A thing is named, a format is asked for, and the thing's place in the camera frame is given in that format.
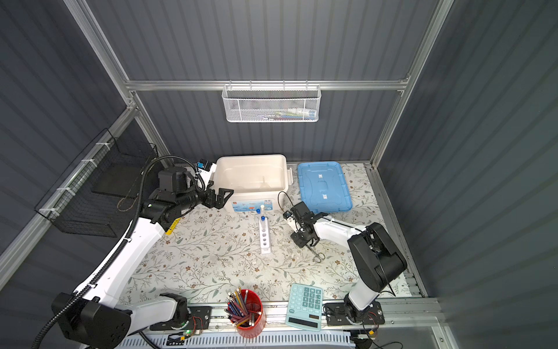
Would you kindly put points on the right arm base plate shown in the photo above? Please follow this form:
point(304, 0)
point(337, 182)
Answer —
point(340, 314)

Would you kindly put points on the mint green calculator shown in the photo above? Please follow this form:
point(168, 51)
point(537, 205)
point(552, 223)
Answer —
point(305, 308)

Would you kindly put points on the white test tube rack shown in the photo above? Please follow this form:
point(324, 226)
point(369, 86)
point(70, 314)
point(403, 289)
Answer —
point(265, 245)

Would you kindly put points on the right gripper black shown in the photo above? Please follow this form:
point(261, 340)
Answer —
point(301, 243)

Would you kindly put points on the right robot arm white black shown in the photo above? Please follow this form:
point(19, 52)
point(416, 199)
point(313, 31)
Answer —
point(377, 258)

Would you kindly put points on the white slotted cable duct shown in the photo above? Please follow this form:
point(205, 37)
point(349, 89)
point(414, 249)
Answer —
point(286, 339)

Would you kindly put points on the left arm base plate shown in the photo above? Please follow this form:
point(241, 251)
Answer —
point(199, 319)

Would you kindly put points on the white wire wall basket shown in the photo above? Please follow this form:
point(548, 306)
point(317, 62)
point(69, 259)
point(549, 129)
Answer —
point(272, 103)

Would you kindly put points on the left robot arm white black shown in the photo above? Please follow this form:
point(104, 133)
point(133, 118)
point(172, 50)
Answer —
point(90, 315)

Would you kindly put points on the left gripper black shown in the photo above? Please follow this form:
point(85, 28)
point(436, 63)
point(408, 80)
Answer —
point(221, 199)

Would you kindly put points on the red pencil cup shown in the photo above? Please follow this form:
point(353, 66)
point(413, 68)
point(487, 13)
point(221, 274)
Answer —
point(246, 313)

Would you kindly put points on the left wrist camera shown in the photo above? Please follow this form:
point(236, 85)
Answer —
point(205, 171)

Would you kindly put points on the black wire side basket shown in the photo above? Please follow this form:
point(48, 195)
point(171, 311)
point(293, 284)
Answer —
point(99, 196)

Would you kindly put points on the metal scissors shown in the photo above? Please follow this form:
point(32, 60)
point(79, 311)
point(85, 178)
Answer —
point(317, 257)

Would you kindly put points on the white plastic storage bin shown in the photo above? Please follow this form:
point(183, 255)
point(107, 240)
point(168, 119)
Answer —
point(243, 173)

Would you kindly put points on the blue plastic bin lid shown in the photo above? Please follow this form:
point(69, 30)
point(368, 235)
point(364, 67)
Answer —
point(323, 187)

